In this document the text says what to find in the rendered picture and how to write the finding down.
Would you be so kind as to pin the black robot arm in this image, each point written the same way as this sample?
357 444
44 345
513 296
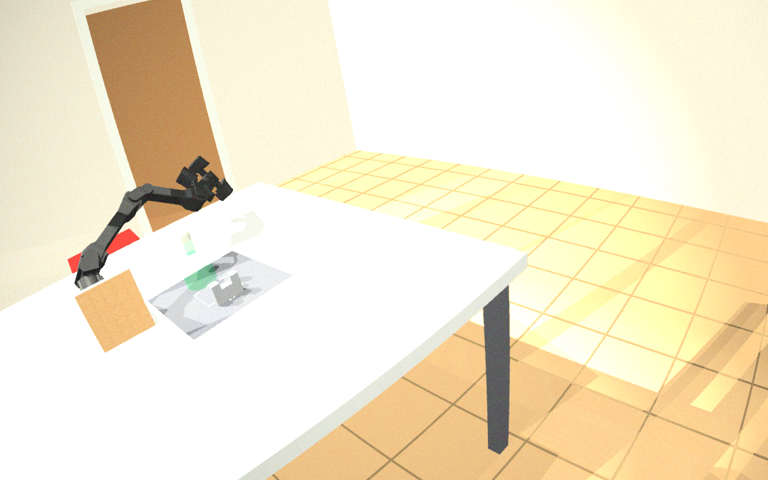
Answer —
94 256

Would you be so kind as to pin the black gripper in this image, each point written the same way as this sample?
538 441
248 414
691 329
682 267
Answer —
223 188

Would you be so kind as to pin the grey mat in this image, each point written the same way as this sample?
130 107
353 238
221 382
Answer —
195 312

